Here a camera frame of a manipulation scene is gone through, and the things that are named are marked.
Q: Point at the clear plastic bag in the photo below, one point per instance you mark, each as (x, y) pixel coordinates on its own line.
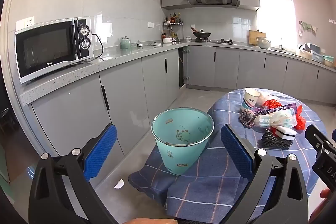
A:
(267, 96)

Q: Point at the metal mixing bowl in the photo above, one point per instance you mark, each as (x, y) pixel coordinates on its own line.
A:
(263, 43)

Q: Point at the silver black microwave oven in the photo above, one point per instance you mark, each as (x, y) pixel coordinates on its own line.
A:
(47, 48)

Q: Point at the wooden cutting board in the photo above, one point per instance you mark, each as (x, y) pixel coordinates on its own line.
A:
(253, 36)

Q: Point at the teal ceramic kettle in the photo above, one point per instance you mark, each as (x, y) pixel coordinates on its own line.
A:
(125, 43)

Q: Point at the dark scouring pad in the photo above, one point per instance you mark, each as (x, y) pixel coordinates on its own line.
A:
(275, 141)

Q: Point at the small metal cup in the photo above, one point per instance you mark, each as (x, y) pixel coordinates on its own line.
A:
(139, 45)

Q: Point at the red translucent plastic bag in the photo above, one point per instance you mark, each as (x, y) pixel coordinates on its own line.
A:
(300, 119)

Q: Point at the teal storage containers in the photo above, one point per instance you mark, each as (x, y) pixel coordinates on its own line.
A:
(328, 60)

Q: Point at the white tissue pack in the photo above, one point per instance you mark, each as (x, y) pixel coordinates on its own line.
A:
(275, 119)

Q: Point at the patterned hair scrunchie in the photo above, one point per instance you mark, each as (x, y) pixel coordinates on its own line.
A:
(248, 117)

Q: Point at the black wok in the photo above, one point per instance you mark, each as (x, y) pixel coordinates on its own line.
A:
(202, 34)

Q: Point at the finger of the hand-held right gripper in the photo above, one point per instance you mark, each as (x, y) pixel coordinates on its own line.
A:
(319, 142)

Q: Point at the metal spice rack with bottles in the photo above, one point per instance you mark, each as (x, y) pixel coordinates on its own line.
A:
(172, 27)

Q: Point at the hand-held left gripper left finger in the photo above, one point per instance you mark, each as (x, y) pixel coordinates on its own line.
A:
(101, 153)

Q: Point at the wall hooks with hanging cloths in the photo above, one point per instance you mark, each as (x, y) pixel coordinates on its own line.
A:
(307, 27)

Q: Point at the teal waste bin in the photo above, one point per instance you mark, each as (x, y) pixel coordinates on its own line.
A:
(181, 150)

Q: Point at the bright window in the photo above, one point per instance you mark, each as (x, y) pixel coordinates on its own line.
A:
(275, 19)

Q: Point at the dark chair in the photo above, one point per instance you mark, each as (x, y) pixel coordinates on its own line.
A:
(5, 119)

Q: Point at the striped white paper cup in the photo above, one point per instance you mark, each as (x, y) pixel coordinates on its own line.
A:
(249, 100)

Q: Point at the white flat lid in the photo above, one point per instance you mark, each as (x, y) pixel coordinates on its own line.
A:
(154, 44)

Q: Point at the white wall switch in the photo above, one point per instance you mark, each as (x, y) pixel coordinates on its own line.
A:
(150, 24)

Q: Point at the person's left hand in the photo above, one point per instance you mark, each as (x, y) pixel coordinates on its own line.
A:
(149, 221)

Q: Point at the sink faucet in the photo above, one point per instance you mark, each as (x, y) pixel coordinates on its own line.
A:
(282, 48)

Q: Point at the white and black sponge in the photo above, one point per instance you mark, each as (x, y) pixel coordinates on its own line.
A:
(284, 132)

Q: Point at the gas stove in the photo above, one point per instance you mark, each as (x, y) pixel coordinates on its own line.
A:
(215, 41)

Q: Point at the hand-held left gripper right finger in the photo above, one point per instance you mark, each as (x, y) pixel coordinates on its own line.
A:
(236, 150)

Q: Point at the person's right hand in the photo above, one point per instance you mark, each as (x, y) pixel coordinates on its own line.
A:
(325, 193)

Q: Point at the black bag on boxes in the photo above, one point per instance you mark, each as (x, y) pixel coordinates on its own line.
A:
(308, 52)

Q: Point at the white bowl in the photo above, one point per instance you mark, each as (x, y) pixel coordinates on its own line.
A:
(167, 40)

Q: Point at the purple snack wrapper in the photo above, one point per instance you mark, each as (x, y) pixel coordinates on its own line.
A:
(283, 108)

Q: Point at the white wall outlet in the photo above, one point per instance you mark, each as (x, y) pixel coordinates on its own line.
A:
(26, 22)

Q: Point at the blue plaid tablecloth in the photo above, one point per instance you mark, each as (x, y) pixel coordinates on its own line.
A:
(210, 187)

